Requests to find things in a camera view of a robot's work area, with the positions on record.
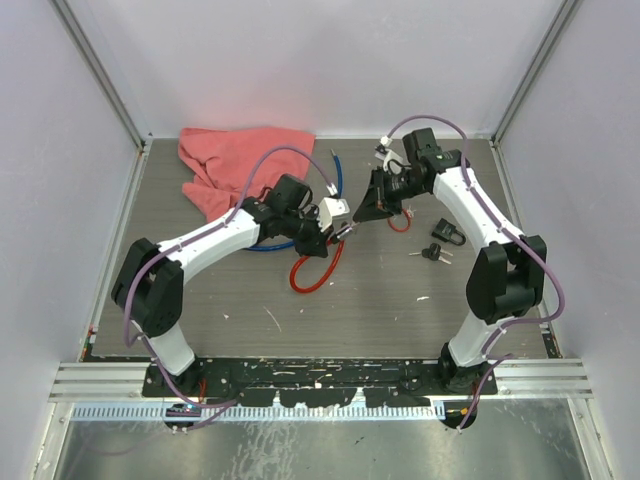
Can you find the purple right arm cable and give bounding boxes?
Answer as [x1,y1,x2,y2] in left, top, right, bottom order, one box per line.
[387,114,569,431]

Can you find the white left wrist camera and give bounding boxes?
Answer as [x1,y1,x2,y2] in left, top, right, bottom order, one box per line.
[316,184,350,232]

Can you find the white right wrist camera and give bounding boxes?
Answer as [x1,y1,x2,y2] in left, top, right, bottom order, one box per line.
[375,136,404,174]

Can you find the slotted cable duct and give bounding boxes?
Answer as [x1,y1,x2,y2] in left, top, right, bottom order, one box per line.
[71,400,445,423]

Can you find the black padlock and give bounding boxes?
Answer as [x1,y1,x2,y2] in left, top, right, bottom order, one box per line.
[431,218,467,246]

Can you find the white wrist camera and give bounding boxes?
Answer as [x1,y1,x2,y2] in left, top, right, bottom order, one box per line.
[316,184,350,232]
[375,136,404,174]

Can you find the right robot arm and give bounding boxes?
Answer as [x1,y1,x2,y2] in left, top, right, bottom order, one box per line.
[353,128,547,394]

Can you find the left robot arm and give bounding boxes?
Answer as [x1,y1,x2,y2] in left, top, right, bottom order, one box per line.
[111,174,349,396]

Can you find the blue cable lock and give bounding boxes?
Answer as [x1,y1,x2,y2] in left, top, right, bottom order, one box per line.
[247,149,347,253]

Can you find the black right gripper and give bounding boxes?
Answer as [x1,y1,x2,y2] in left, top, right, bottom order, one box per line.
[351,167,424,225]

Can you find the black keys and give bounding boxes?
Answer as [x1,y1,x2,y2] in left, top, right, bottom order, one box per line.
[410,243,453,265]

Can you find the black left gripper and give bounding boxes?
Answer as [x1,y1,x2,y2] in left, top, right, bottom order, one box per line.
[282,206,335,258]

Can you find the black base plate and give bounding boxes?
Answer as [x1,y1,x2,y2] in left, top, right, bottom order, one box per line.
[142,357,501,409]

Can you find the red cable lock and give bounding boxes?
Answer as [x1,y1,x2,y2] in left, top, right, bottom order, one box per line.
[288,222,357,295]

